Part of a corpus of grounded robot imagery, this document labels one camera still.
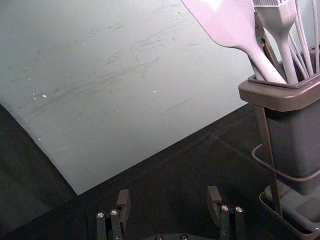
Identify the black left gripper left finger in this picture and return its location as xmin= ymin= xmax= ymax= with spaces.
xmin=96 ymin=189 xmax=131 ymax=240

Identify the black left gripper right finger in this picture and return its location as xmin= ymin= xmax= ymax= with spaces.
xmin=206 ymin=185 xmax=245 ymax=240

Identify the black table cloth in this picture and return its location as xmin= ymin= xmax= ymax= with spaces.
xmin=0 ymin=99 xmax=320 ymax=240

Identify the black rack with steel bars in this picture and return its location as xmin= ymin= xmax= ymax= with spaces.
xmin=250 ymin=14 xmax=320 ymax=238

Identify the grey plastic utensil holder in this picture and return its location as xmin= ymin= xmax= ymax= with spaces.
xmin=238 ymin=71 xmax=320 ymax=197

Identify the pale grey silicone spatula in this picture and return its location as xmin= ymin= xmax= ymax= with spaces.
xmin=180 ymin=0 xmax=287 ymax=85

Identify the pale grey silicone brush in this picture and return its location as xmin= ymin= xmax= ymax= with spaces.
xmin=251 ymin=0 xmax=300 ymax=84

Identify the pale grey silicone whisk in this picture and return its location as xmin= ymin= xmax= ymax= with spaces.
xmin=287 ymin=0 xmax=320 ymax=79

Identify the pale wall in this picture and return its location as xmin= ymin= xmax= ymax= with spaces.
xmin=0 ymin=0 xmax=320 ymax=196

